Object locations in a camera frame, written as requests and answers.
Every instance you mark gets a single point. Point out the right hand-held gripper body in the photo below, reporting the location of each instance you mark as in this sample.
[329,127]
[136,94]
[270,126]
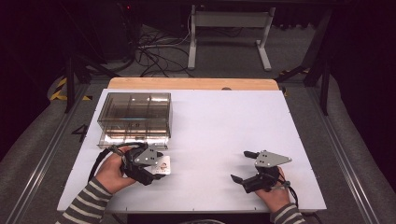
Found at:
[269,159]

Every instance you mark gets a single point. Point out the white metal table frame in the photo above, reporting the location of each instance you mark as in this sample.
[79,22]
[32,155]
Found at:
[230,19]

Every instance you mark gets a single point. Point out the clear smoky drawer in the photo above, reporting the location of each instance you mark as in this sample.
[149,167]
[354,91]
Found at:
[134,140]

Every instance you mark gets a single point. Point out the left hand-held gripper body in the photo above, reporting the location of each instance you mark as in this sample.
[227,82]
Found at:
[140,168]

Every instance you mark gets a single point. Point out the black equipment case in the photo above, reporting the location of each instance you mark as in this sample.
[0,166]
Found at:
[112,28]

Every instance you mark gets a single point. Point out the yellow black hazard tape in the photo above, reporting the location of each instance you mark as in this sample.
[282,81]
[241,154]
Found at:
[57,90]

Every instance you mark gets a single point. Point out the white picture card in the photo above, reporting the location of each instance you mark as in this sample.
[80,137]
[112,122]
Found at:
[163,163]

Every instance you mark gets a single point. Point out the black metal stand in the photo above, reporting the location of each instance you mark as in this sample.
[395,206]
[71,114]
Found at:
[70,84]
[325,90]

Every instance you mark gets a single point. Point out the clear smoky drawer organizer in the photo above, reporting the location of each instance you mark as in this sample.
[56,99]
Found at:
[135,109]

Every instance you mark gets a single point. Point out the person's left hand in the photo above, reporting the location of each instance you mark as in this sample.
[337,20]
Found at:
[110,174]

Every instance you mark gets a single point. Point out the person's right hand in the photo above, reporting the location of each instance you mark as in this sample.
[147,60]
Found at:
[277,199]

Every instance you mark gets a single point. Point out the aluminium floor rail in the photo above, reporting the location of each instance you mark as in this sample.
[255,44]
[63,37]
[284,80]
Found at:
[46,155]
[342,155]

